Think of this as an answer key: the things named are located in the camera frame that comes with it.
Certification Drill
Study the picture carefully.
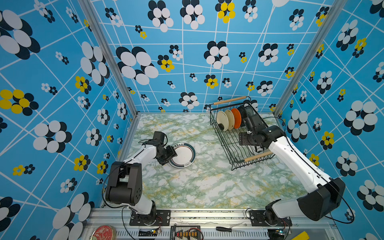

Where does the black wire dish rack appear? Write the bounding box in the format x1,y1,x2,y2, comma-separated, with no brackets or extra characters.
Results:
209,97,275,171

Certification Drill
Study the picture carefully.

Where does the cream plate with flower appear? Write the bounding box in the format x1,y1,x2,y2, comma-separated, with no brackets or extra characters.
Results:
217,111,229,131

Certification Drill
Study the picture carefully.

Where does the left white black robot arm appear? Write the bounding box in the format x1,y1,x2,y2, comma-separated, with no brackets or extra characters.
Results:
102,132,177,221

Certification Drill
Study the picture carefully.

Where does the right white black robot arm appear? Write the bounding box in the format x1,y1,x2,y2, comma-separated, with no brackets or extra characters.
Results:
239,114,346,225

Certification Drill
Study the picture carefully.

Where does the orange plate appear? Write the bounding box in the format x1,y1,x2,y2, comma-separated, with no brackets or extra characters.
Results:
231,108,242,129

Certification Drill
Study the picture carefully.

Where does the black plate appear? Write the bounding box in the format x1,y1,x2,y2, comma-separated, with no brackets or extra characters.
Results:
237,106,248,120

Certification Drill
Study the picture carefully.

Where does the beige plate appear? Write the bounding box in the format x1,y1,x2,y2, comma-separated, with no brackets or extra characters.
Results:
225,110,235,131

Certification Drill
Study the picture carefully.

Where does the black terminal block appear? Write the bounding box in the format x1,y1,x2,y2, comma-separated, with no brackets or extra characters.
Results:
170,226,204,240

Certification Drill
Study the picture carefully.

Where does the small circuit board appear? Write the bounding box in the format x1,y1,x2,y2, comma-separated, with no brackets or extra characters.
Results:
138,229,159,237

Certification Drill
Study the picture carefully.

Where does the black screwdriver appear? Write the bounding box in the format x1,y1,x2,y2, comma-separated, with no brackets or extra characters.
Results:
216,227,244,233

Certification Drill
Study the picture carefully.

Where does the red round tin lid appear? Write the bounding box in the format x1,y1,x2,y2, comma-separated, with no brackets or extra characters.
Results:
90,225,117,240

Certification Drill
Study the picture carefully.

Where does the yellow paper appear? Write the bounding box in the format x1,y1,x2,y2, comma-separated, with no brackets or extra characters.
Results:
291,231,310,240

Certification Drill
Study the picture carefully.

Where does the right wooden rack handle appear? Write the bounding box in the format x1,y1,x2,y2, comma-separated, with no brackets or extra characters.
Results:
244,151,272,162

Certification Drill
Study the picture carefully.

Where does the wooden rack handle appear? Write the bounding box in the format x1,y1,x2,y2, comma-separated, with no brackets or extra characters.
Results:
244,151,272,162
213,96,247,106

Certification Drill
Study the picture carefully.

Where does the left wooden rack handle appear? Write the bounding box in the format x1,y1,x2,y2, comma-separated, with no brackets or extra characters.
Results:
213,96,247,106

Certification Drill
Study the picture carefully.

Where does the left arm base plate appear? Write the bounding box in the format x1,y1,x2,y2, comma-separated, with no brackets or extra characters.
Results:
129,210,171,227

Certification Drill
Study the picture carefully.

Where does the aluminium frame rail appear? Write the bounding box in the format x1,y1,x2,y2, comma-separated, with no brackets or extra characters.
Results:
81,208,342,240

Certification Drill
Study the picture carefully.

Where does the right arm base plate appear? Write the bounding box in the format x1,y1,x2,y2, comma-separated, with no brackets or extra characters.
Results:
246,210,293,228

